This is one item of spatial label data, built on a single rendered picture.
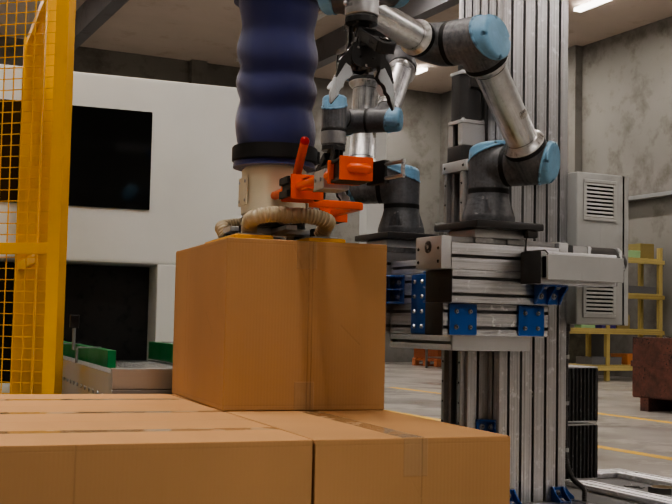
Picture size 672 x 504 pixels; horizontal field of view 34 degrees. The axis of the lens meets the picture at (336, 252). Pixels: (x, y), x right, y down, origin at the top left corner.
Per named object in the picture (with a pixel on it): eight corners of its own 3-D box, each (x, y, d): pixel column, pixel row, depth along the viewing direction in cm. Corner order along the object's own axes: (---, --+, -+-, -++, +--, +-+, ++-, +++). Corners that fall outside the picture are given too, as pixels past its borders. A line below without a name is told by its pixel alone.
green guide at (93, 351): (37, 357, 525) (38, 338, 526) (60, 357, 529) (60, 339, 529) (85, 374, 376) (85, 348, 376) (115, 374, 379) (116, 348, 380)
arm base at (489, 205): (494, 227, 318) (495, 194, 319) (526, 224, 305) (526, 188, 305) (451, 224, 311) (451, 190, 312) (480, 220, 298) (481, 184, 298)
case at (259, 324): (171, 393, 305) (175, 251, 308) (307, 393, 319) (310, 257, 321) (222, 411, 249) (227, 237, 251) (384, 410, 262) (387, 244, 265)
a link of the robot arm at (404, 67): (426, 67, 367) (401, 142, 330) (394, 69, 370) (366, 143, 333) (422, 36, 361) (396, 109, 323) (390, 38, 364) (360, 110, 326)
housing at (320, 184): (311, 191, 246) (312, 172, 246) (340, 193, 248) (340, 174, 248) (321, 188, 239) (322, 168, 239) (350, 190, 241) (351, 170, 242)
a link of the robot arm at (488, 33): (521, 167, 312) (448, 10, 282) (570, 163, 303) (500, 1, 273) (508, 196, 305) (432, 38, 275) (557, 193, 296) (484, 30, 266)
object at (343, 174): (326, 183, 233) (327, 160, 234) (358, 185, 236) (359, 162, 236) (339, 179, 225) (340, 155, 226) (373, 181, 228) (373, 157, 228)
